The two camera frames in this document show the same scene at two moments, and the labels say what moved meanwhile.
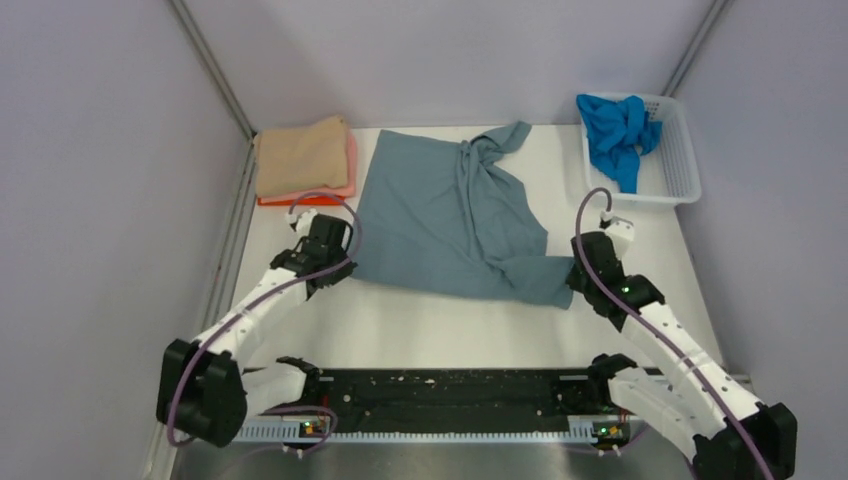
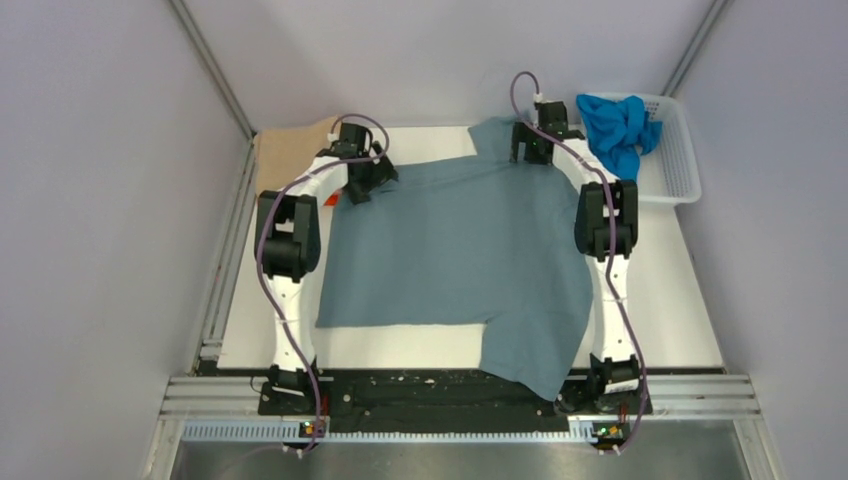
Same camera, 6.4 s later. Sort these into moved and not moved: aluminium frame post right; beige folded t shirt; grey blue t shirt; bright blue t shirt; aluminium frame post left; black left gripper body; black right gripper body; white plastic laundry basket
Moved: black left gripper body; grey blue t shirt; black right gripper body
Not moved: bright blue t shirt; aluminium frame post right; beige folded t shirt; white plastic laundry basket; aluminium frame post left
